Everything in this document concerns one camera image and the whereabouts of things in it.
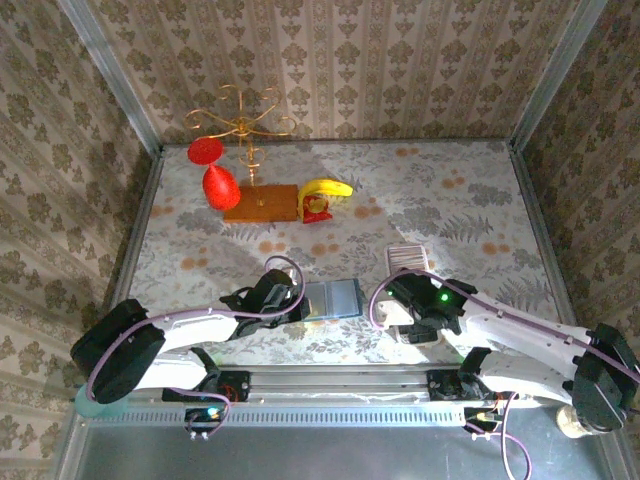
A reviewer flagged blue card holder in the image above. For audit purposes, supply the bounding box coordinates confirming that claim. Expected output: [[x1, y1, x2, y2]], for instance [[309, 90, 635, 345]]
[[303, 278, 362, 321]]

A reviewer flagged stack of credit cards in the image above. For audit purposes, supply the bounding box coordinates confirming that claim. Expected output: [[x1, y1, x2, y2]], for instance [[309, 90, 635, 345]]
[[389, 248, 427, 274]]

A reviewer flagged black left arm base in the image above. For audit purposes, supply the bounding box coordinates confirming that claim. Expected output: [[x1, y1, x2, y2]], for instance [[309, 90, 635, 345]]
[[162, 370, 251, 404]]

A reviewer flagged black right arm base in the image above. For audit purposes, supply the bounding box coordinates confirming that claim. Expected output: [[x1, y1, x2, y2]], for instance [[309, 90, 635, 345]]
[[427, 367, 519, 401]]

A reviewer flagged white plastic basket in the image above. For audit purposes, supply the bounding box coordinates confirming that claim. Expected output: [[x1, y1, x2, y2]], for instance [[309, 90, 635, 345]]
[[384, 243, 445, 347]]

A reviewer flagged small circuit board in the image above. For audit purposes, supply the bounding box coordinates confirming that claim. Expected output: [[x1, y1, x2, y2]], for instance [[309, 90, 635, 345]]
[[183, 407, 225, 442], [462, 405, 506, 442]]

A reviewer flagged red yellow snack bag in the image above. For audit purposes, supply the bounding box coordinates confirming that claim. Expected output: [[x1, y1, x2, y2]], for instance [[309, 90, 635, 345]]
[[298, 194, 334, 225]]

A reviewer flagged red wine glass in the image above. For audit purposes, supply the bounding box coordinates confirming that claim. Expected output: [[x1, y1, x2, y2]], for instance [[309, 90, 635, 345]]
[[187, 138, 241, 210]]

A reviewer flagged yellow banana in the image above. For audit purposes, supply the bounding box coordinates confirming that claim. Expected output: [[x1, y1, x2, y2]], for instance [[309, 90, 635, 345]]
[[298, 178, 355, 211]]

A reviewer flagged floral tablecloth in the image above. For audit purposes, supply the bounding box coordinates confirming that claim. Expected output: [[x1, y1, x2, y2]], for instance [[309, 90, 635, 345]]
[[107, 139, 576, 366]]

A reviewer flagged grey metal shelf plate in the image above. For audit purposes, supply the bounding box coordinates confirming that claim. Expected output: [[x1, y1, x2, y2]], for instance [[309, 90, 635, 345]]
[[54, 424, 626, 480]]

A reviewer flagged glass jar black lid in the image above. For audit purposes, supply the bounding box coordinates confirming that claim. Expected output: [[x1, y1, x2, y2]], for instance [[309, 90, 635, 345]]
[[557, 404, 601, 440]]

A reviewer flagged teal plastic cup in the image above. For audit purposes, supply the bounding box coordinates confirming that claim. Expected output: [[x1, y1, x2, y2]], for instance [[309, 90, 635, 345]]
[[74, 384, 126, 419]]

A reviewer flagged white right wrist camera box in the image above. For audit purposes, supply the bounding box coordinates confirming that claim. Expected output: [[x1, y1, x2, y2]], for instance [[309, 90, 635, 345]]
[[374, 297, 419, 330]]

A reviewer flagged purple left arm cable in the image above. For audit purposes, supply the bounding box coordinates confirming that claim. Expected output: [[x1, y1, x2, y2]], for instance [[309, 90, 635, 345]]
[[85, 254, 307, 436]]

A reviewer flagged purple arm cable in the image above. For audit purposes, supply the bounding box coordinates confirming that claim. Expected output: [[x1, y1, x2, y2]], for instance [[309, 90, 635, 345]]
[[85, 254, 307, 436], [368, 269, 640, 479]]

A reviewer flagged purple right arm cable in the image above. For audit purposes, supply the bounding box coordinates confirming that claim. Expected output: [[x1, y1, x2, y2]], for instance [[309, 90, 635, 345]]
[[368, 269, 640, 479]]

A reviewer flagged aluminium mounting rail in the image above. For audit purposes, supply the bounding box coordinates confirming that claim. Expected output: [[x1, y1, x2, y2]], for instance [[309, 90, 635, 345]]
[[134, 363, 566, 405]]

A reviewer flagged gold wire stand wooden base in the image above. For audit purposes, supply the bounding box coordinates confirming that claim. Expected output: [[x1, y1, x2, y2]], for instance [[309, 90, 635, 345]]
[[184, 83, 300, 225]]

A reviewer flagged slotted metal cable duct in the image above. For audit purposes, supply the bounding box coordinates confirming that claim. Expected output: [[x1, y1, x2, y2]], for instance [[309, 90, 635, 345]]
[[79, 401, 611, 427]]

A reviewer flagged aluminium table edge rail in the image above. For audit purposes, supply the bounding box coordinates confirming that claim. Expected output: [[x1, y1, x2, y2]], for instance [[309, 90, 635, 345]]
[[508, 142, 581, 331], [107, 144, 166, 306]]

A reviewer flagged aluminium frame post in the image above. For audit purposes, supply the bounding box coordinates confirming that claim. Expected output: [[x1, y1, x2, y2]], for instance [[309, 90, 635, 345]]
[[56, 0, 166, 154], [508, 0, 601, 151]]

